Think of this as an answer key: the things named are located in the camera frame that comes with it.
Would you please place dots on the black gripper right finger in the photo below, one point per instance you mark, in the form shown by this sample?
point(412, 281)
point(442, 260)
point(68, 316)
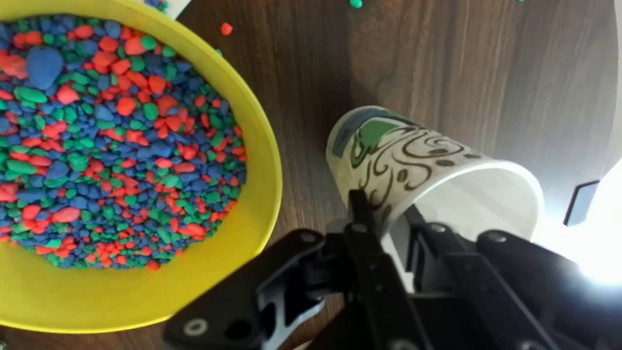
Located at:
point(492, 293)

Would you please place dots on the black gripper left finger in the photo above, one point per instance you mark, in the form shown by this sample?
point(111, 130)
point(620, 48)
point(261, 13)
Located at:
point(370, 279)

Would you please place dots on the patterned styrofoam cup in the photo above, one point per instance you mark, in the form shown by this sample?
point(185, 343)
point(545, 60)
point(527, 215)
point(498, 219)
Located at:
point(414, 163)

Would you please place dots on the yellow plastic bowl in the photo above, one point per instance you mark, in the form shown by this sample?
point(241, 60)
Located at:
point(129, 299)

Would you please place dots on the colourful gravel heap in bowl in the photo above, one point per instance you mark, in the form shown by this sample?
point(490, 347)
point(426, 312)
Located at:
point(109, 149)

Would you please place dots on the small black flat device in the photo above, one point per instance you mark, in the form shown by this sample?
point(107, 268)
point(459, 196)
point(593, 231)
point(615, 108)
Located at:
point(580, 205)

